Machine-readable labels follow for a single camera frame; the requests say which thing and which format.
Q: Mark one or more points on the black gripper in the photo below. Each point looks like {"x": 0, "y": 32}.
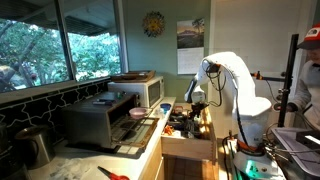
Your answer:
{"x": 199, "y": 110}

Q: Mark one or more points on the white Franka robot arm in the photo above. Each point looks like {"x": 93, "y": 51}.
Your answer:
{"x": 246, "y": 100}

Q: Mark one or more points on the blue bowl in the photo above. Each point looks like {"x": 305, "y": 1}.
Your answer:
{"x": 165, "y": 106}

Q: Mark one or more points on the pink bowl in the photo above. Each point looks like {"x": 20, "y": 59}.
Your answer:
{"x": 138, "y": 112}

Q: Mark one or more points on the open wooden drawer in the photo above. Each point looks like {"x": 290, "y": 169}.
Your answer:
{"x": 188, "y": 146}

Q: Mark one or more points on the small glass jar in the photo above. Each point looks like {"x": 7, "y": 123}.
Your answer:
{"x": 158, "y": 113}

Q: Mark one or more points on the wooden base cabinet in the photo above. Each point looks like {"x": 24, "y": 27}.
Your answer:
{"x": 151, "y": 163}

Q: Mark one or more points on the white microwave oven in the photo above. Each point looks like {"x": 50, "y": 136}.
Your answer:
{"x": 133, "y": 91}

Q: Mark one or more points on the wooden serving tray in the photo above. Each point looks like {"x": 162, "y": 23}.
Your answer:
{"x": 133, "y": 76}

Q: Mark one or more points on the dark flat remote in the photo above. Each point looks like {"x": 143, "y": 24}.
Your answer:
{"x": 103, "y": 102}

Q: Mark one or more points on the steel toaster oven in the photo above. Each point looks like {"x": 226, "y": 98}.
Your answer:
{"x": 90, "y": 121}

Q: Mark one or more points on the grey work table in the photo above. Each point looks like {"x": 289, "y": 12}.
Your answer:
{"x": 296, "y": 150}

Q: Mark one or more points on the person in grey sweater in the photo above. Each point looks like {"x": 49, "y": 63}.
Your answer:
{"x": 308, "y": 86}

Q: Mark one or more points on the stainless steel kettle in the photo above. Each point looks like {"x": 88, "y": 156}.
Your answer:
{"x": 35, "y": 145}

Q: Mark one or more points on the wall calendar with landscape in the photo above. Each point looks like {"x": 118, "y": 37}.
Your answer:
{"x": 190, "y": 40}

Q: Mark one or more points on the black camera stand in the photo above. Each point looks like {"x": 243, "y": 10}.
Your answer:
{"x": 287, "y": 80}

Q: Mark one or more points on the sun shaped wall ornament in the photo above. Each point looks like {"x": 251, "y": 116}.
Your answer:
{"x": 153, "y": 24}

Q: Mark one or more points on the grey window frame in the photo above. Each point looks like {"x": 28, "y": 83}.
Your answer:
{"x": 63, "y": 40}

